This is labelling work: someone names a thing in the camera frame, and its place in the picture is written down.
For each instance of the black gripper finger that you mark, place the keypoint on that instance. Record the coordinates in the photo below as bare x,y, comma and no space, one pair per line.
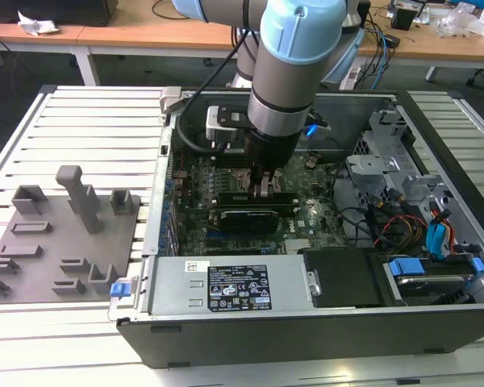
257,181
268,179

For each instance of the crumpled white paper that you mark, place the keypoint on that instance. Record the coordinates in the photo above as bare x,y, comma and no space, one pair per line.
36,25

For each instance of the wooden desk white frame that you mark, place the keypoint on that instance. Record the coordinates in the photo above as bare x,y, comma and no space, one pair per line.
24,40
153,32

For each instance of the green motherboard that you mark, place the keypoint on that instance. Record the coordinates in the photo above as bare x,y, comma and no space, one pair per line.
318,225

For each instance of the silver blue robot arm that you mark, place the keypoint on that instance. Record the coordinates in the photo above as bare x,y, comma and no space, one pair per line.
294,48

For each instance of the blue plastic latch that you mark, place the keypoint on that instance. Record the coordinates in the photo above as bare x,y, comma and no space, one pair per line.
119,290

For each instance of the silver coin battery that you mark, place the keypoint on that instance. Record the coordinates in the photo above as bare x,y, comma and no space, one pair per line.
310,164

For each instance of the CPU socket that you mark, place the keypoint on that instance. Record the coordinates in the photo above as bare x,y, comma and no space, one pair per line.
234,189

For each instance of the grey plastic case latch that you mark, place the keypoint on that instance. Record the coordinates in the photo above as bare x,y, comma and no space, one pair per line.
170,96

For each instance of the small black device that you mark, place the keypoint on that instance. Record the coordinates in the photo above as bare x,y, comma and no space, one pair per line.
392,41

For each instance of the grey power supply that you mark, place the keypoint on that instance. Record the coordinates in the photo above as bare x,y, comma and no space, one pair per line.
177,282

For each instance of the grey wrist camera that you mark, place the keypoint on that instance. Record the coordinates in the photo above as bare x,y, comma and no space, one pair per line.
226,125

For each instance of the blue expansion slot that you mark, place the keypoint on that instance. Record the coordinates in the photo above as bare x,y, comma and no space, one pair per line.
214,234

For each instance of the hard disk blue carrier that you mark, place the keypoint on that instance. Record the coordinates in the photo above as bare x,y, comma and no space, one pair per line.
427,284

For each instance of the black desk container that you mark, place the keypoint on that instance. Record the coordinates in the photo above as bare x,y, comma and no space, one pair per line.
405,18

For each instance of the white power strip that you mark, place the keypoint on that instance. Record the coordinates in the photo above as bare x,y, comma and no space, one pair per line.
349,76

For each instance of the silver drive cage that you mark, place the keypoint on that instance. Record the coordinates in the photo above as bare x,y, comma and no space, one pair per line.
371,165

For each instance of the black plastic shroud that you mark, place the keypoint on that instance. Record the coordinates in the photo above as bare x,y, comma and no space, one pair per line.
339,274

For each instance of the green RAM stick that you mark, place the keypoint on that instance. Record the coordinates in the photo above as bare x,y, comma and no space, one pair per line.
238,197

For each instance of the grey parts rack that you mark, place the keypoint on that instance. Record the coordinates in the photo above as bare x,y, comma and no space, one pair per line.
64,238

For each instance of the black PC case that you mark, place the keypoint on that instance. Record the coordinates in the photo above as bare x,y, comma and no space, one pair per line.
266,342

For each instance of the clear plastic bags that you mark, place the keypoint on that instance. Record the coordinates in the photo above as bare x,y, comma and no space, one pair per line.
460,20

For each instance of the tall black box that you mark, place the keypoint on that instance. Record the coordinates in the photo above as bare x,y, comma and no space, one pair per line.
363,16

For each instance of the wide black box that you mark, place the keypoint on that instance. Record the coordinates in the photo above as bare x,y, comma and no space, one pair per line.
64,12

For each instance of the silver finned heatsink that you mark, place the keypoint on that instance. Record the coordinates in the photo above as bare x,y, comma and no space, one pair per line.
299,247

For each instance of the black graphics card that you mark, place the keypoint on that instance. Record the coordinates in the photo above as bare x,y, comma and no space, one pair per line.
250,221

